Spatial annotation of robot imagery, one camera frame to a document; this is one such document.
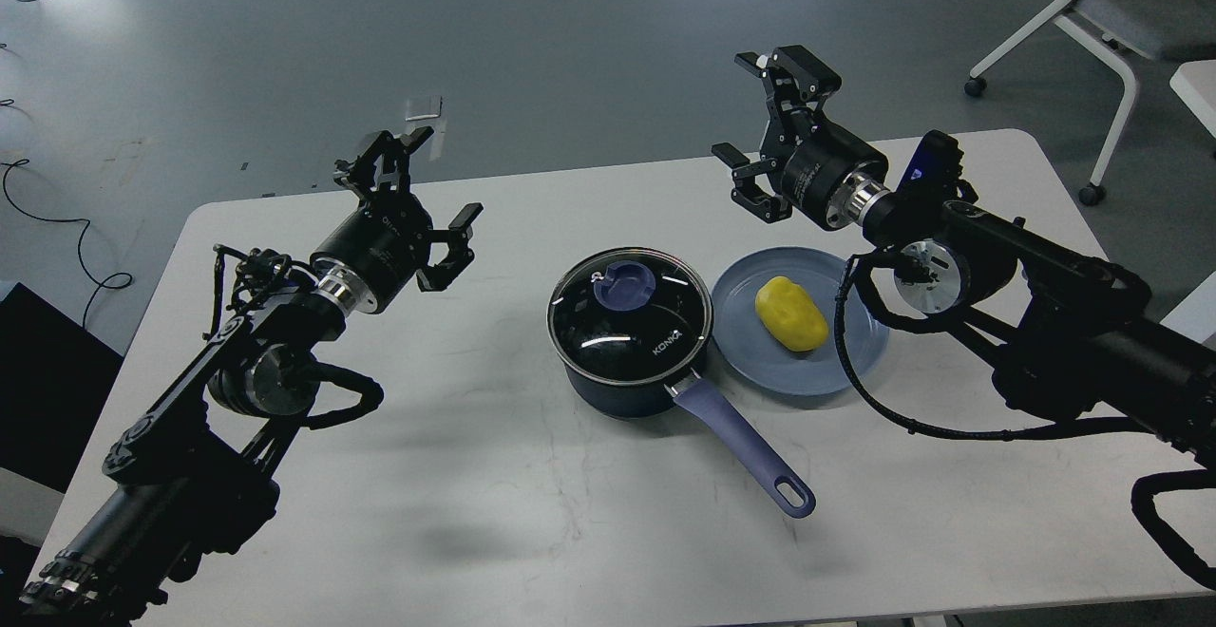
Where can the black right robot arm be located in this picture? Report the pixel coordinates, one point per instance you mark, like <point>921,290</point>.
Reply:
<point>1065,334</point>

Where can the yellow potato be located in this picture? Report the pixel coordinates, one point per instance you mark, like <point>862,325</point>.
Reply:
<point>790,315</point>

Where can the blue round plate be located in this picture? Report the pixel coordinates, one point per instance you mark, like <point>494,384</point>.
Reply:
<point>750,349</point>

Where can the white grey office chair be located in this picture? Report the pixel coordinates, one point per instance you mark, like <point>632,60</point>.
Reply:
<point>1166,31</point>

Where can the dark blue saucepan purple handle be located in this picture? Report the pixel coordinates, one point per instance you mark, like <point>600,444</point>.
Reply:
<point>689,389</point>

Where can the white table at right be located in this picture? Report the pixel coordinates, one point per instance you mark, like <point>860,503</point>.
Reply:
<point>1194,85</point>

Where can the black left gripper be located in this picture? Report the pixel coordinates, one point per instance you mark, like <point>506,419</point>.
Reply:
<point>366,262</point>

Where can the glass pot lid blue knob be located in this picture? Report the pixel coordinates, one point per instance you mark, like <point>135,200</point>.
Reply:
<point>625,317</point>

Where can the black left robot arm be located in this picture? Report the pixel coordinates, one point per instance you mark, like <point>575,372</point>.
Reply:
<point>194,473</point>

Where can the black box at left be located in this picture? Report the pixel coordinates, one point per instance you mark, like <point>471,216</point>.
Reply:
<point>55,380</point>

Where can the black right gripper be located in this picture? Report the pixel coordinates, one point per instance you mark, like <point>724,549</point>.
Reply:
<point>813,180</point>

